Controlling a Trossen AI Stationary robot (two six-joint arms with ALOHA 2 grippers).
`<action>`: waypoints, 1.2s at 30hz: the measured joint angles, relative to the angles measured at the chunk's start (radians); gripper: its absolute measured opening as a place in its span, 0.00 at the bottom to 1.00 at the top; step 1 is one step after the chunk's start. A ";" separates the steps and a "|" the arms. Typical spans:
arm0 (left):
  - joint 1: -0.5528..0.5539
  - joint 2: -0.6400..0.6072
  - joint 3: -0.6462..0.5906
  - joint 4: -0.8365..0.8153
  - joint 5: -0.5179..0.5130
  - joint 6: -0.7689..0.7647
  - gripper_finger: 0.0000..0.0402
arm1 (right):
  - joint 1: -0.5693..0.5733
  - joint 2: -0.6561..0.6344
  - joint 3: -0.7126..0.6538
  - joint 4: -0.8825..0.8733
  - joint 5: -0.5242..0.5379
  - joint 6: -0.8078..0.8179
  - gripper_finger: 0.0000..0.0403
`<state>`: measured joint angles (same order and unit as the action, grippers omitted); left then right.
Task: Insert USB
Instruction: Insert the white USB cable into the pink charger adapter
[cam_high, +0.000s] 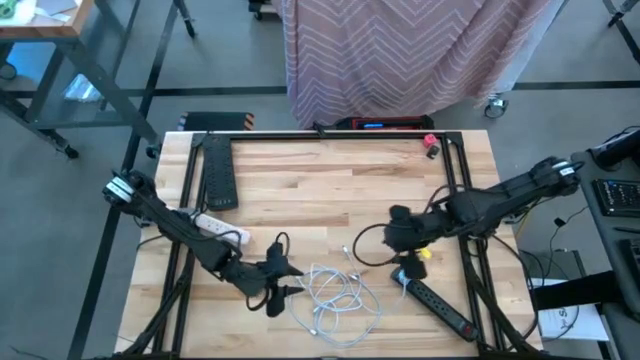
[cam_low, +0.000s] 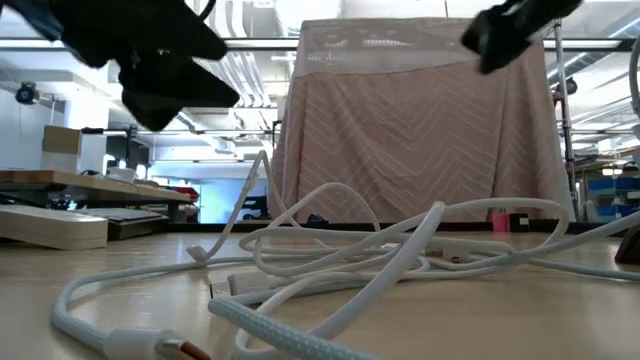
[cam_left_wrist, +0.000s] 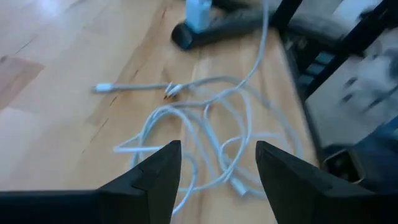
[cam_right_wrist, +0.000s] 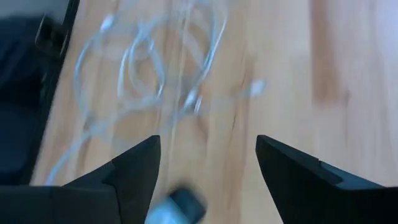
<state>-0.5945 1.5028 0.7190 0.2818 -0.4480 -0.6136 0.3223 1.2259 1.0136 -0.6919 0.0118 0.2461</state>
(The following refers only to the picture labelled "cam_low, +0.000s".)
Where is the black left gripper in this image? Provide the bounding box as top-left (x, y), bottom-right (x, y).
top-left (49, 0), bottom-right (240, 132)

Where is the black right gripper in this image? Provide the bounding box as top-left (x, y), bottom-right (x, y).
top-left (460, 0), bottom-right (584, 75)

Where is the red wall charger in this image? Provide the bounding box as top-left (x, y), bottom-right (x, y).
top-left (491, 211), bottom-right (512, 234)

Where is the white power strip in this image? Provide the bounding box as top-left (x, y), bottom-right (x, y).
top-left (0, 203), bottom-right (110, 251)

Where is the thick white USB cable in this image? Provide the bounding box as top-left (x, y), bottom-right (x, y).
top-left (49, 197), bottom-right (640, 360)

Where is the black metal stand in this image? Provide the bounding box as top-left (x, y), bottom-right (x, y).
top-left (81, 125), bottom-right (152, 171)

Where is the metal rack cart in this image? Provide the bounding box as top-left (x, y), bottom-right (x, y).
top-left (549, 19), bottom-right (584, 224)

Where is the pink chevron cloth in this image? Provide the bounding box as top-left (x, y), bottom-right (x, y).
top-left (267, 17), bottom-right (576, 225)

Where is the white box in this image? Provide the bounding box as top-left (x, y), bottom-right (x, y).
top-left (79, 133), bottom-right (109, 174)

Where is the white bowl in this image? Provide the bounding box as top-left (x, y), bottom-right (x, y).
top-left (106, 166), bottom-right (138, 183)

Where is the red bin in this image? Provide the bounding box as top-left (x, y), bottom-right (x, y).
top-left (172, 185), bottom-right (201, 202)

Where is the cardboard box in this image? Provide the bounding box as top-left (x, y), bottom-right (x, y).
top-left (40, 124), bottom-right (84, 174)

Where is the wooden workbench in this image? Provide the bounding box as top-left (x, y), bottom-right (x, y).
top-left (0, 168), bottom-right (195, 224)

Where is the black wheeled machine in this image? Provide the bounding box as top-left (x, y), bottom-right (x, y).
top-left (241, 194), bottom-right (270, 221)

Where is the small black block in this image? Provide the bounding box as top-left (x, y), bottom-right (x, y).
top-left (509, 212), bottom-right (531, 233)

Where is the blue storage bin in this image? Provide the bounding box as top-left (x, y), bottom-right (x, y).
top-left (586, 176), bottom-right (640, 198)
top-left (596, 202), bottom-right (640, 222)

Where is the long black power strip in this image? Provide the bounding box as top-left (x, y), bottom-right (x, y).
top-left (613, 236), bottom-right (640, 266)

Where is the thin coiled white cable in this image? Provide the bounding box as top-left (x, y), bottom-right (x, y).
top-left (186, 148), bottom-right (384, 264)

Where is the black table frame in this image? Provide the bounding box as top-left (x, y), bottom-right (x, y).
top-left (164, 219), bottom-right (640, 237)

